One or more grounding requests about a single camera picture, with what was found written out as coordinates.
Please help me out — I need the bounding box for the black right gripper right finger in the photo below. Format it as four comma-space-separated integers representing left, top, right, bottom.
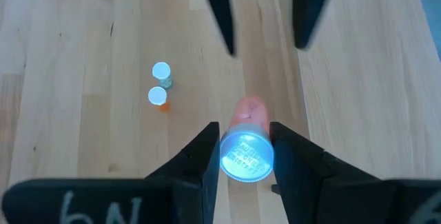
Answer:
269, 121, 397, 224

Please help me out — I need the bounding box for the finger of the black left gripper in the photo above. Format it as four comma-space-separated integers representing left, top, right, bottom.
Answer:
198, 0, 237, 58
291, 0, 338, 50

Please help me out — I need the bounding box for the orange medicine bottle white cap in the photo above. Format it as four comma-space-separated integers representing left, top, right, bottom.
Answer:
147, 85, 172, 113

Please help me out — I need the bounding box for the teal medicine bottle white cap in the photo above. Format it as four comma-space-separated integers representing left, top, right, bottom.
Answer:
151, 61, 173, 90

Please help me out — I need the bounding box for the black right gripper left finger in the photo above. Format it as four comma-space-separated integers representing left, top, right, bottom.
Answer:
146, 121, 221, 224

